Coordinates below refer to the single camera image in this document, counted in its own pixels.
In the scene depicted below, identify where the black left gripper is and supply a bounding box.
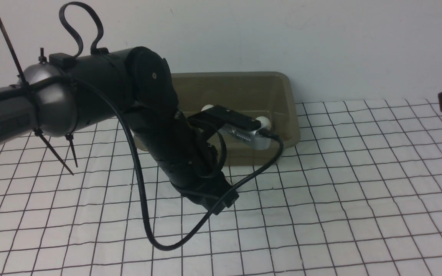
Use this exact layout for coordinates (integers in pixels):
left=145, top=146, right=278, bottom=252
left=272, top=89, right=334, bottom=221
left=163, top=138, right=239, bottom=215

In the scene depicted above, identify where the printed white ping-pong ball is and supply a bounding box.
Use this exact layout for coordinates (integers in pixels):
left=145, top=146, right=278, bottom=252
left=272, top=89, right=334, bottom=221
left=256, top=117, right=272, bottom=131

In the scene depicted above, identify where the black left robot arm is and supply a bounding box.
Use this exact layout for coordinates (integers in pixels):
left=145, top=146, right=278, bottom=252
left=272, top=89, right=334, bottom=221
left=0, top=2, right=239, bottom=215

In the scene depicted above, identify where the olive green plastic bin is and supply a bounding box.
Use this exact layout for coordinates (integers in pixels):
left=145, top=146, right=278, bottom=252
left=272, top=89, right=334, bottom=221
left=134, top=72, right=301, bottom=167

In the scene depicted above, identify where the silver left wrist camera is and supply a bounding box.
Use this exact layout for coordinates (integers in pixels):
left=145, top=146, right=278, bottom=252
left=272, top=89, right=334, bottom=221
left=187, top=105, right=272, bottom=151

